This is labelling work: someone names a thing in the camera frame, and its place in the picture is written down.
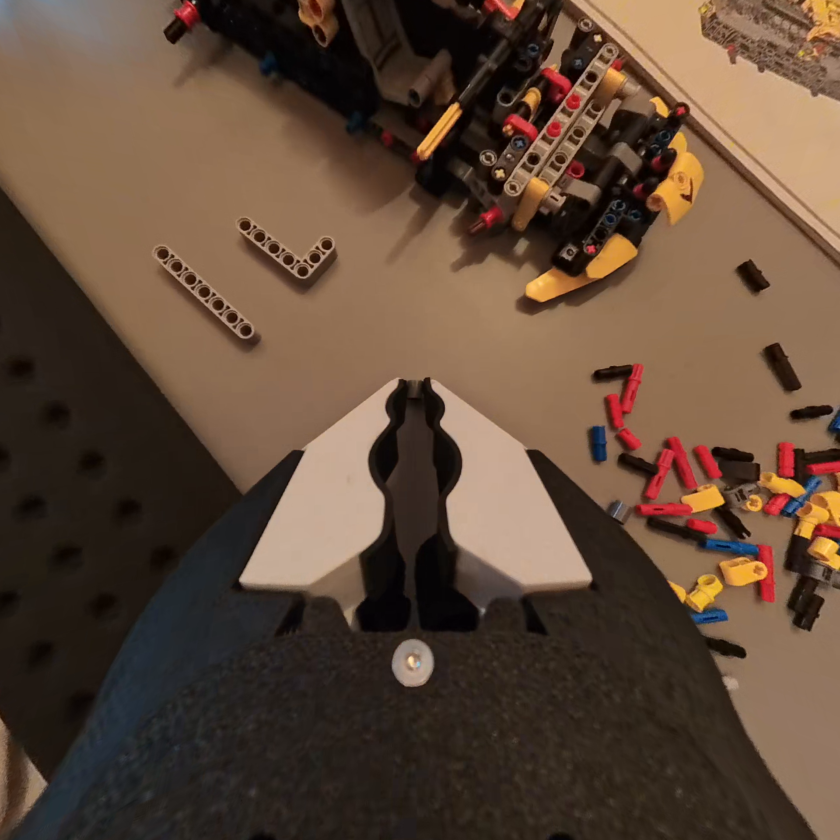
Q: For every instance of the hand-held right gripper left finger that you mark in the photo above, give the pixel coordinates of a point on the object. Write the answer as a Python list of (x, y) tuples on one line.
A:
[(315, 525)]

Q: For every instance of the yellow black toy brick car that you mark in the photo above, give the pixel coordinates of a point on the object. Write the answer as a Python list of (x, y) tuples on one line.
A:
[(577, 131)]

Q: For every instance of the pile of blue red pins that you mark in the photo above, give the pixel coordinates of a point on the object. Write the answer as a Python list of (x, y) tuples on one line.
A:
[(728, 546)]

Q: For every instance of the grey desk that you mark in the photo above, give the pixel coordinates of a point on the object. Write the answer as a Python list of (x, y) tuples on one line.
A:
[(197, 131)]

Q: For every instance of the instruction booklet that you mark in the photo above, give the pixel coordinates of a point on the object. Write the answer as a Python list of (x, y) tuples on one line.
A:
[(787, 131)]

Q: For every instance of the straight grey holed beam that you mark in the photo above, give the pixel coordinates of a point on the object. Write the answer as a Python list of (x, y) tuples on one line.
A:
[(203, 293)]

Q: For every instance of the angled grey holed beam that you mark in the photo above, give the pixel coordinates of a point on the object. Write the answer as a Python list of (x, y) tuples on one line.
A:
[(289, 259)]

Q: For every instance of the black perforated pad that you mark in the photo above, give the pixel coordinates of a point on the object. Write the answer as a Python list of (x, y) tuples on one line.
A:
[(79, 525)]

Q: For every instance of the person's white clothing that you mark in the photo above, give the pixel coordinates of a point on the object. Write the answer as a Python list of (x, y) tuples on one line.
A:
[(16, 787)]

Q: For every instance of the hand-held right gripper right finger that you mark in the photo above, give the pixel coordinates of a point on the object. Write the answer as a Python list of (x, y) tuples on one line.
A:
[(518, 525)]

